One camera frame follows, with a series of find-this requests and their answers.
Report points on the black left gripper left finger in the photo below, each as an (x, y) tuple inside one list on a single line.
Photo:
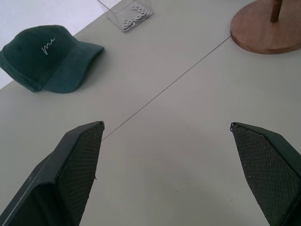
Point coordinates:
[(58, 174)]

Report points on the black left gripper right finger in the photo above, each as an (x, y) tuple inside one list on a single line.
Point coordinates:
[(270, 169)]

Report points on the round wooden base with post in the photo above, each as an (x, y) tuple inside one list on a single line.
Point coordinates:
[(263, 28)]

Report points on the dark green baseball cap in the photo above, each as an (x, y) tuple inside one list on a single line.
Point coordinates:
[(47, 58)]

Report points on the clear plastic box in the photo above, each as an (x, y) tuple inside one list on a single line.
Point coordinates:
[(127, 14)]

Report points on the pile of metal washers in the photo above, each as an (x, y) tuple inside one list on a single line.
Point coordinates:
[(137, 17)]

